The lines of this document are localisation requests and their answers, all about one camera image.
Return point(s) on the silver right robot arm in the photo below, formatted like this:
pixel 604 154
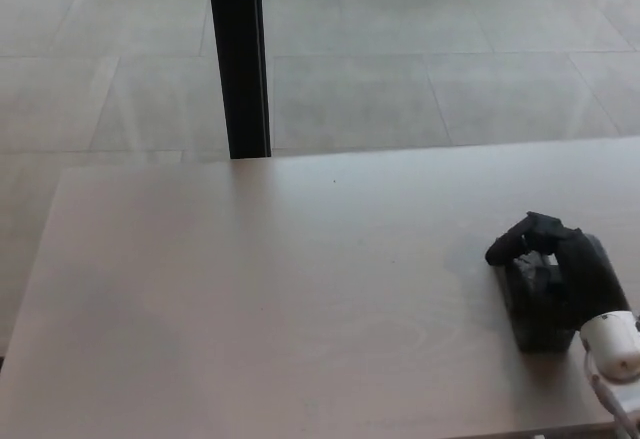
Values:
pixel 614 341

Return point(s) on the dark grey whiteboard eraser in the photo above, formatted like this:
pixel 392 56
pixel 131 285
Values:
pixel 537 326

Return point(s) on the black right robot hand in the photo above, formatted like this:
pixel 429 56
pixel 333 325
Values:
pixel 585 269

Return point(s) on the black metal post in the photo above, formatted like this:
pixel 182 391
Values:
pixel 239 59

